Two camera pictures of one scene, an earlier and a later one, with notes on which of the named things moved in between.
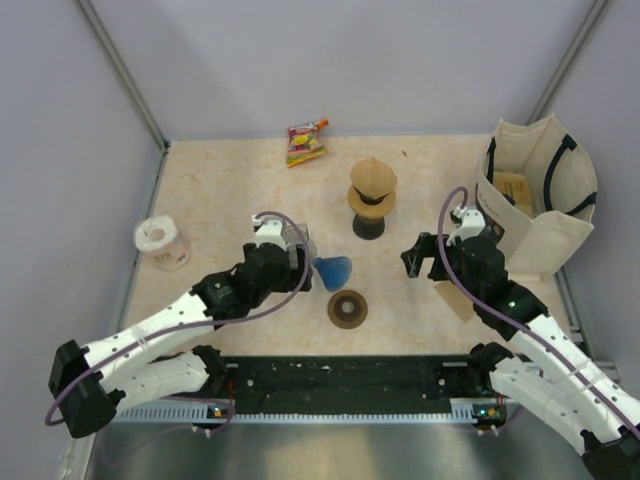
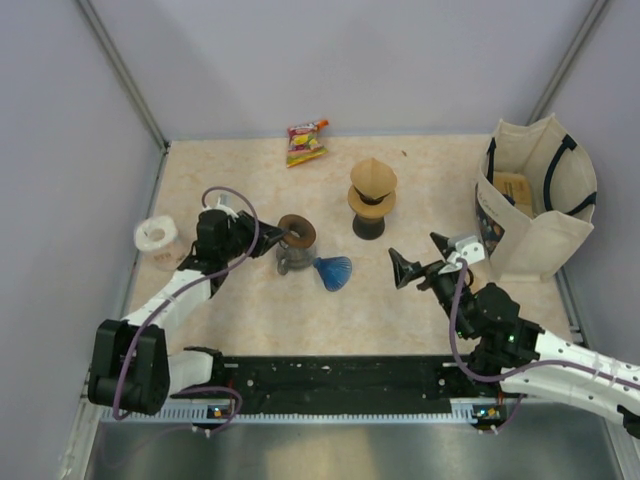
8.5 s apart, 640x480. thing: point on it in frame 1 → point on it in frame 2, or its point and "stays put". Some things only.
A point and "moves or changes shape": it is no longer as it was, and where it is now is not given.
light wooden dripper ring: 371,210 stays put
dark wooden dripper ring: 347,309 moves or changes shape
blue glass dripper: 369,199 stays put
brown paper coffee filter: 373,178 stays put
